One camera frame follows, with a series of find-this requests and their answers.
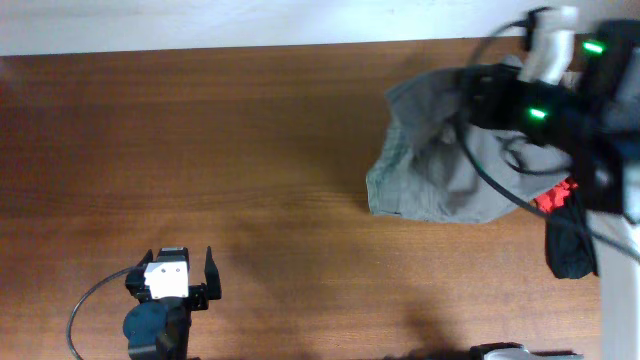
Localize black garment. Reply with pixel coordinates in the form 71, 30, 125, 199
545, 192, 598, 279

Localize red garment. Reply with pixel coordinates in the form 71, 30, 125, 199
534, 178, 578, 214

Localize left black cable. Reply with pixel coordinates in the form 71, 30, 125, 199
66, 266, 136, 360

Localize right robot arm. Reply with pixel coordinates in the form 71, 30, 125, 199
455, 14, 639, 359

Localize black cable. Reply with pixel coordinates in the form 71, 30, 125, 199
66, 266, 136, 360
452, 19, 640, 261

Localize right black cable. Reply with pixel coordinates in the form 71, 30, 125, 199
452, 19, 640, 261

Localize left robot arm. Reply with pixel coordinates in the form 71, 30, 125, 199
123, 247, 222, 360

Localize grey cargo shorts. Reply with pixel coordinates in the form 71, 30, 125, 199
366, 68, 569, 224

